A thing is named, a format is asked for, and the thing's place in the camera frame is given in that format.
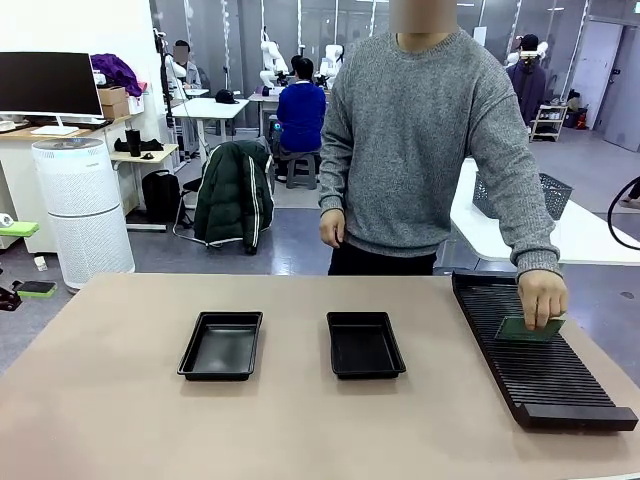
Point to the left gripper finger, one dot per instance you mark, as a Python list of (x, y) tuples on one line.
[(35, 289), (20, 229)]

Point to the black rectangular ESD tray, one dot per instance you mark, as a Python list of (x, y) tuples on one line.
[(220, 345), (365, 347)]

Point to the green circuit board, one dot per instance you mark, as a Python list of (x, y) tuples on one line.
[(510, 330)]

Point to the black slotted board rack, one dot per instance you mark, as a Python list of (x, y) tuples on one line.
[(540, 370)]

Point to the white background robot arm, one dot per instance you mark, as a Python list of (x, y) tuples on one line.
[(331, 52), (272, 55)]

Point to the person's right forearm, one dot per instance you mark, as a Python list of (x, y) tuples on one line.
[(334, 185)]

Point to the person's left forearm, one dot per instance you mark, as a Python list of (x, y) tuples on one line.
[(525, 225)]

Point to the person's right hand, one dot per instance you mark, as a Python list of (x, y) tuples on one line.
[(332, 227)]

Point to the person's left hand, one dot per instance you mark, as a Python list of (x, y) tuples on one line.
[(542, 297)]

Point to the small white floor object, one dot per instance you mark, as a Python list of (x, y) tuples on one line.
[(41, 264)]

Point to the white cylindrical air purifier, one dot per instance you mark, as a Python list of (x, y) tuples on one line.
[(82, 210)]

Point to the wood-top white desk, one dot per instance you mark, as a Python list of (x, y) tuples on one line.
[(20, 160)]

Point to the black tumbler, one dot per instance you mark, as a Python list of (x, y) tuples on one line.
[(134, 145)]

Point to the black backpack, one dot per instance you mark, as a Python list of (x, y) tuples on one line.
[(161, 197)]

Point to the black computer monitor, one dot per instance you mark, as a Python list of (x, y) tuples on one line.
[(50, 82)]

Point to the small cardboard box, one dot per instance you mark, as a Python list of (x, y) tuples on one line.
[(116, 110), (112, 95)]

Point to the black cloth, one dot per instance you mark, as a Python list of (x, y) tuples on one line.
[(152, 146)]

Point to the small wooden side table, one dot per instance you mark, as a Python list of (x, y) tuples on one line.
[(167, 151)]

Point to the black metal chair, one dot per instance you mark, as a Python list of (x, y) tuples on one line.
[(189, 187)]

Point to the purple cloth bundle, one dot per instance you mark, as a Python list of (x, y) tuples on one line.
[(115, 70)]

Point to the dark green puffer jacket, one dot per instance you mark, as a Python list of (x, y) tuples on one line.
[(225, 200)]

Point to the white office desk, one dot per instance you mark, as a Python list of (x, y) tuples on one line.
[(205, 107)]

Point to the person in grey hoodie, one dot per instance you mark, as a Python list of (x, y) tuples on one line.
[(189, 72)]

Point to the black cap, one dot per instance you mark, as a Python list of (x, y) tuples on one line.
[(226, 97)]

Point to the grey plastic stool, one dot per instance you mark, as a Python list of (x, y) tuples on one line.
[(302, 172)]

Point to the person in blue jacket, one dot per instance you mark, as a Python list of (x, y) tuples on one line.
[(300, 110)]

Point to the person in grey sweater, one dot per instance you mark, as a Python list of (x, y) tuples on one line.
[(410, 150)]

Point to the white paper sign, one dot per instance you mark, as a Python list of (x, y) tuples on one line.
[(480, 35)]

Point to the person in dark jacket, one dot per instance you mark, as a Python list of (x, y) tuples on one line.
[(530, 85)]

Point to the grey plastic basket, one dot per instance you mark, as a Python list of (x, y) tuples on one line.
[(557, 195)]

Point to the low storage shelf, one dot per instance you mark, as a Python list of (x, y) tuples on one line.
[(550, 115)]

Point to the white rounded table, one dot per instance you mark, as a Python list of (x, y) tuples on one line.
[(590, 235)]

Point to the seated person's leg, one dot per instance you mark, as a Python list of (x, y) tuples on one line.
[(634, 195)]

